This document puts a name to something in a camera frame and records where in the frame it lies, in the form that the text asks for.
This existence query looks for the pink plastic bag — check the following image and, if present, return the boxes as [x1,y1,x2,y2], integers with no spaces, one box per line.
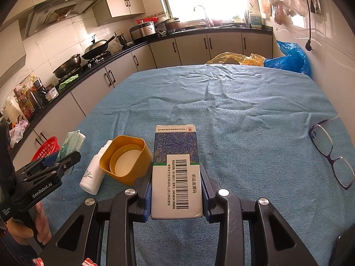
[10,120,28,147]

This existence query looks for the beige lower kitchen cabinets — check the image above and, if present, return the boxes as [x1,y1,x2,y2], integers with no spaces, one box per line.
[11,30,274,169]

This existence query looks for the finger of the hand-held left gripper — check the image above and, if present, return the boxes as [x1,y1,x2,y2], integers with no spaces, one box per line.
[26,151,82,190]
[15,152,60,179]

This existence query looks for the black power cable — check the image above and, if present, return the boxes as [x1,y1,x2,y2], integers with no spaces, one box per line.
[298,0,314,52]

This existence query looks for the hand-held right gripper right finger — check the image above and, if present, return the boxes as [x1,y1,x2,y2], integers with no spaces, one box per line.
[200,166,319,266]

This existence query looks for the black gas stove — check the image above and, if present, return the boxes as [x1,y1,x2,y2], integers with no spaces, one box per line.
[80,53,111,67]

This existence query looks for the wok with steel lid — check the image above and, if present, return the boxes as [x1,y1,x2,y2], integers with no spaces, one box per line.
[82,33,117,60]

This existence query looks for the dark cooking pot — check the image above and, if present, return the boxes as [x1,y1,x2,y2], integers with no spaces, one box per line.
[165,18,183,32]

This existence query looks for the steel range hood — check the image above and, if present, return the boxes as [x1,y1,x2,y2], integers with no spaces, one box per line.
[24,0,110,41]

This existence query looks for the blue plastic bag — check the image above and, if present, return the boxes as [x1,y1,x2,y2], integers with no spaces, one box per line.
[263,40,312,78]

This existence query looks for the yellow plastic cup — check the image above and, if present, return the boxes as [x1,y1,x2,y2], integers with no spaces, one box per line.
[99,135,154,186]

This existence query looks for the black kitchen countertop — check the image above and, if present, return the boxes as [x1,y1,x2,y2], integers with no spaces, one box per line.
[8,26,274,145]

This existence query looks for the group of condiment bottles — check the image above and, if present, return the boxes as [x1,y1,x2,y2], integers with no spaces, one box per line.
[14,75,60,119]

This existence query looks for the black frying pan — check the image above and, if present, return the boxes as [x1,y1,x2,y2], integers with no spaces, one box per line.
[53,54,82,78]

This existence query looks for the beige kitchen cabinets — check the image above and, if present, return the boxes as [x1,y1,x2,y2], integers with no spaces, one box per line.
[0,0,146,27]
[11,30,274,169]

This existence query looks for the red plastic mesh basket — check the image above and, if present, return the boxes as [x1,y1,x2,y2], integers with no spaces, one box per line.
[31,136,60,162]

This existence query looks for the steel kitchen faucet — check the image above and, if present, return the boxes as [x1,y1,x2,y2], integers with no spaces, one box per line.
[193,5,208,27]

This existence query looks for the dark framed eyeglasses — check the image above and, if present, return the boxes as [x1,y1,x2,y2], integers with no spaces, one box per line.
[309,115,355,191]

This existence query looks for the white blue medicine box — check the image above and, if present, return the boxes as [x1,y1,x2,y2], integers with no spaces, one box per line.
[150,124,204,219]

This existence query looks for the beige upper kitchen cabinets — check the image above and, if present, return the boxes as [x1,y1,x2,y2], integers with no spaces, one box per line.
[0,0,146,27]

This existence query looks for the yellow plastic bag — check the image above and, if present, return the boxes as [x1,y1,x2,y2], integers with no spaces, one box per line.
[205,51,267,67]

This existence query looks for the beige hanging bag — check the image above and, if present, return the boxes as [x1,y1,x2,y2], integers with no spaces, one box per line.
[256,0,274,19]

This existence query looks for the green dish cloth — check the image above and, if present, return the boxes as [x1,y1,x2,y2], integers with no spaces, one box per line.
[58,74,79,90]

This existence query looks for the packaged face mask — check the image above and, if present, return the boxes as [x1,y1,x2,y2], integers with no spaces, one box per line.
[57,130,86,175]

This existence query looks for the white plastic bottle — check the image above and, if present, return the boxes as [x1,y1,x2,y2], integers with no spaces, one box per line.
[79,140,114,195]

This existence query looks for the silver rice cooker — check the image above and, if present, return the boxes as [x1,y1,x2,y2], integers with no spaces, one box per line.
[130,21,157,41]

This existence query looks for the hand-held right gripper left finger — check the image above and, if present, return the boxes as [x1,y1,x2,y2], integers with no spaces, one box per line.
[40,172,152,266]

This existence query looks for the person's left hand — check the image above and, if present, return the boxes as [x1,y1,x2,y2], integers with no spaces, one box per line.
[6,201,53,246]

